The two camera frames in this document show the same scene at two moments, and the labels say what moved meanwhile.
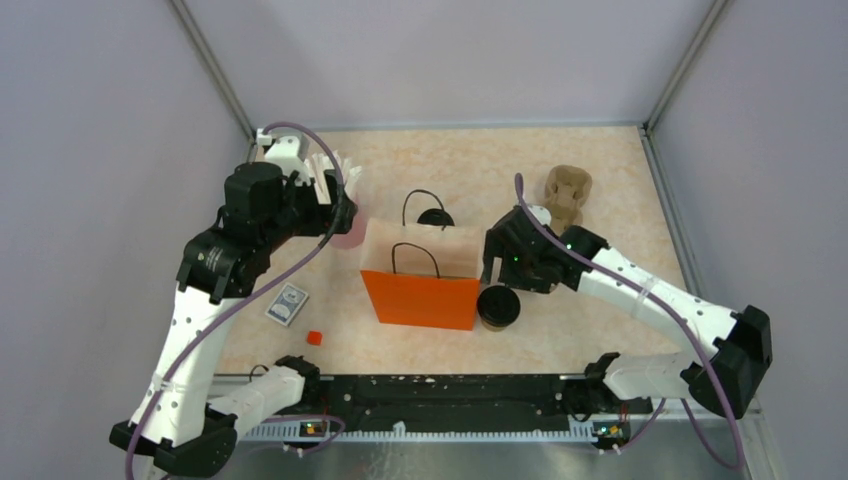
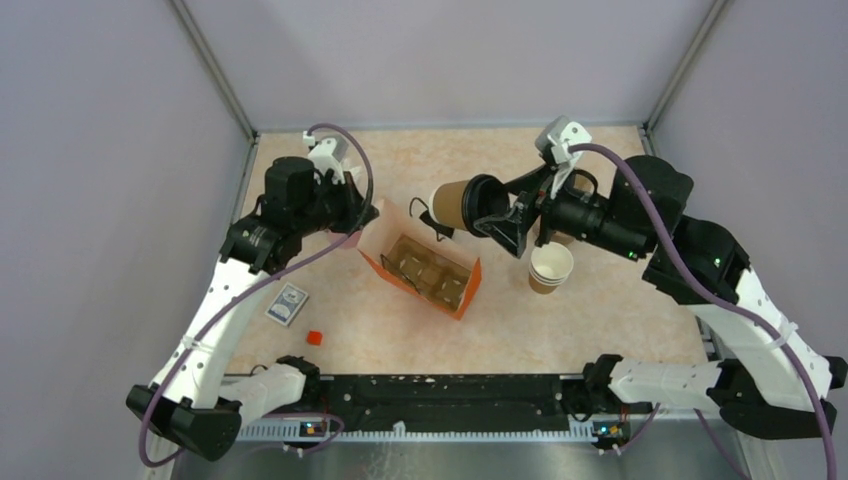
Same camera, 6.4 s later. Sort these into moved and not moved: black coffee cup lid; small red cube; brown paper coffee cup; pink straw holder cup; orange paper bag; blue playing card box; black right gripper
Moved: black right gripper; black coffee cup lid; orange paper bag; brown paper coffee cup
Not moved: blue playing card box; pink straw holder cup; small red cube
